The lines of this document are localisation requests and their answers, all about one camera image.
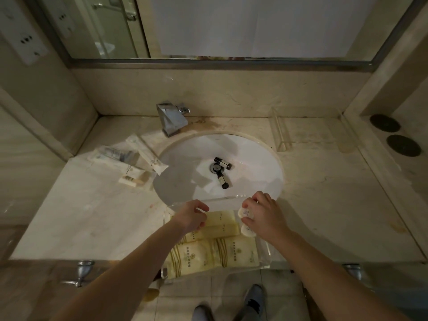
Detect white sink basin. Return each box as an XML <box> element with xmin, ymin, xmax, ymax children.
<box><xmin>152</xmin><ymin>133</ymin><xmax>285</xmax><ymax>214</ymax></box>

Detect person's shoe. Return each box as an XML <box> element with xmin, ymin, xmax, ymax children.
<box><xmin>192</xmin><ymin>305</ymin><xmax>214</xmax><ymax>321</ymax></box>
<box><xmin>234</xmin><ymin>284</ymin><xmax>265</xmax><ymax>321</ymax></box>

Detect person's left forearm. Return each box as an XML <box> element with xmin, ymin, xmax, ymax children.
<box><xmin>50</xmin><ymin>219</ymin><xmax>188</xmax><ymax>321</ymax></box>

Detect clear razor packet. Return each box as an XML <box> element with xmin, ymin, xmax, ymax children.
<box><xmin>87</xmin><ymin>146</ymin><xmax>140</xmax><ymax>164</ymax></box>

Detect clear acrylic organizer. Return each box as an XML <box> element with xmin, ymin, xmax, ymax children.
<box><xmin>269</xmin><ymin>107</ymin><xmax>355</xmax><ymax>154</ymax></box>

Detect clear acrylic tray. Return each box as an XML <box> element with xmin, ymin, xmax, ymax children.
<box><xmin>160</xmin><ymin>195</ymin><xmax>272</xmax><ymax>281</ymax></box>

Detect metal-framed wall mirror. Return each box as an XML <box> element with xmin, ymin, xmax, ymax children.
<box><xmin>21</xmin><ymin>0</ymin><xmax>428</xmax><ymax>72</ymax></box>

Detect person's left hand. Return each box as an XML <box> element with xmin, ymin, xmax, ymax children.
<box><xmin>170</xmin><ymin>199</ymin><xmax>210</xmax><ymax>235</ymax></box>

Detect black round coaster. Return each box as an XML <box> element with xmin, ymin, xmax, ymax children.
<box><xmin>386</xmin><ymin>134</ymin><xmax>422</xmax><ymax>157</ymax></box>
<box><xmin>369</xmin><ymin>114</ymin><xmax>401</xmax><ymax>133</ymax></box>

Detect white paper sheet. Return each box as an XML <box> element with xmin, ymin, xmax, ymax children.
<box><xmin>150</xmin><ymin>0</ymin><xmax>380</xmax><ymax>59</ymax></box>

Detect chrome towel bar bracket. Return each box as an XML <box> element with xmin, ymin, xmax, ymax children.
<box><xmin>61</xmin><ymin>260</ymin><xmax>96</xmax><ymax>288</ymax></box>
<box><xmin>342</xmin><ymin>263</ymin><xmax>364</xmax><ymax>281</ymax></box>

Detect yellow amenity packets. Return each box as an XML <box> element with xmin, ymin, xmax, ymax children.
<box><xmin>214</xmin><ymin>235</ymin><xmax>261</xmax><ymax>268</ymax></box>
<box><xmin>182</xmin><ymin>223</ymin><xmax>241</xmax><ymax>243</ymax></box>
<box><xmin>204</xmin><ymin>210</ymin><xmax>236</xmax><ymax>228</ymax></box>
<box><xmin>165</xmin><ymin>240</ymin><xmax>218</xmax><ymax>280</ymax></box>

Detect small cream box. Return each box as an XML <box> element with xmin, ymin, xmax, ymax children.
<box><xmin>119</xmin><ymin>170</ymin><xmax>151</xmax><ymax>188</ymax></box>

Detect person's left shoe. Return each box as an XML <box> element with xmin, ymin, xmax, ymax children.
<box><xmin>192</xmin><ymin>305</ymin><xmax>214</xmax><ymax>321</ymax></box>

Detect person's right shoe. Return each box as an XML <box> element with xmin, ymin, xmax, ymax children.
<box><xmin>234</xmin><ymin>284</ymin><xmax>265</xmax><ymax>321</ymax></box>

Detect white wall outlet panel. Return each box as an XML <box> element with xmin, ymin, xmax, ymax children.
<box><xmin>0</xmin><ymin>0</ymin><xmax>49</xmax><ymax>66</ymax></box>

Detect chrome faucet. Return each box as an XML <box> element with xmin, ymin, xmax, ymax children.
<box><xmin>156</xmin><ymin>101</ymin><xmax>191</xmax><ymax>137</ymax></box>

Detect person's right hand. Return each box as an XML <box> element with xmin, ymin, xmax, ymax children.
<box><xmin>240</xmin><ymin>191</ymin><xmax>290</xmax><ymax>246</ymax></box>

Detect person's right forearm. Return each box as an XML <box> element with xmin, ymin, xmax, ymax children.
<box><xmin>267</xmin><ymin>229</ymin><xmax>412</xmax><ymax>321</ymax></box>

